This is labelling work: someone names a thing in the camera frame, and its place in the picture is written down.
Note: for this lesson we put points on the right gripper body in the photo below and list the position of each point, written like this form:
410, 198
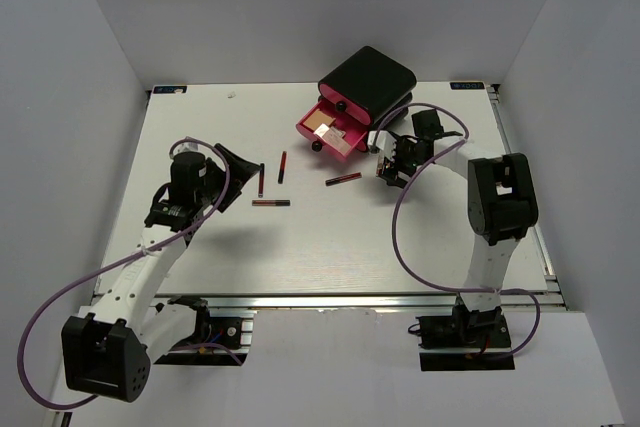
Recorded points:
406, 159

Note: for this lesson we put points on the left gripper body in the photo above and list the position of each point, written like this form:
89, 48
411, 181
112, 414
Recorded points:
215, 183

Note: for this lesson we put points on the clear eyeshadow palette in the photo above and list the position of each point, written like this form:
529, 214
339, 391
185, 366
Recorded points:
385, 169

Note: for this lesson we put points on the black pink drawer organizer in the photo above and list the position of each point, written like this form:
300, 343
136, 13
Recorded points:
359, 93

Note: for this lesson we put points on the peach rectangular palette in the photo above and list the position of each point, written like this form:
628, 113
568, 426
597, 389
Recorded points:
330, 134

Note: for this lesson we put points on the square peach compact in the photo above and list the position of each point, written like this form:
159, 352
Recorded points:
317, 119

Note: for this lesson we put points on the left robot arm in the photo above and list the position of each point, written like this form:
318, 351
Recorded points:
109, 351

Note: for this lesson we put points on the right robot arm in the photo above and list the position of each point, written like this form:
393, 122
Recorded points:
501, 200

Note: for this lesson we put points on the dark lip gloss vertical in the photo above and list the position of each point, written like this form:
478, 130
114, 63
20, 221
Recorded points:
261, 181

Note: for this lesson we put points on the red lip gloss upright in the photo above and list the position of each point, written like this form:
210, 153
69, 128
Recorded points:
282, 168

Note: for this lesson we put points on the horizontal lip gloss tube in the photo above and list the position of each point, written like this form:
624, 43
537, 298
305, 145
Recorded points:
271, 203

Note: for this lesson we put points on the red lip gloss tube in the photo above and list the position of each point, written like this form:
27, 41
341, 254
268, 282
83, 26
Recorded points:
343, 179

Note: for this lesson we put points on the right blue corner label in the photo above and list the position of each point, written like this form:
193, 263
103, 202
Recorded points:
470, 85

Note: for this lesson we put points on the blue corner label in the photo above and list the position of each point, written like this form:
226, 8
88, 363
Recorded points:
470, 85
169, 90

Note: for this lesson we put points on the left blue corner label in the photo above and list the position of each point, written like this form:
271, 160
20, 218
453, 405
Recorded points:
169, 90

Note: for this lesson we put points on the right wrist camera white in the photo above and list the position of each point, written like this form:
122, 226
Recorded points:
382, 143

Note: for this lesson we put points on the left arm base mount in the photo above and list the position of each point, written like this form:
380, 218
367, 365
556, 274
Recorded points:
225, 342

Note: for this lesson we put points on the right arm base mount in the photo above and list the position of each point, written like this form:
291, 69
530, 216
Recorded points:
455, 343

